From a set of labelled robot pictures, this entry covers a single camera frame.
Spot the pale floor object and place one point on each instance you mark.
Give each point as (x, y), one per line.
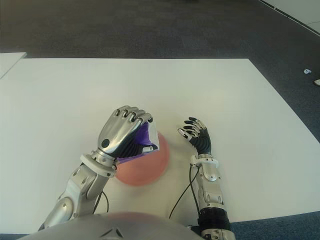
(317, 82)

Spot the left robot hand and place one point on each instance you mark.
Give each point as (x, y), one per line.
(117, 132)

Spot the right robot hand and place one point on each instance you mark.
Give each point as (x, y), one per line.
(203, 142)

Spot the white side table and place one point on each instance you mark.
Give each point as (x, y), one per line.
(8, 61)

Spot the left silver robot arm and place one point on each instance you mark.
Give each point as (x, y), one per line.
(80, 187)

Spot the purple tissue paper pack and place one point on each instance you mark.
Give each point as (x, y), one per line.
(147, 136)

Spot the grey robot torso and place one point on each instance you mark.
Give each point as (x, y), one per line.
(112, 226)

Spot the pink round plate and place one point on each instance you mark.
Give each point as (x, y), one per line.
(147, 170)

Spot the small white floor object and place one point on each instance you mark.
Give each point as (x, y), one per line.
(307, 71)

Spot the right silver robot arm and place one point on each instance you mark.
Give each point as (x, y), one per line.
(212, 195)

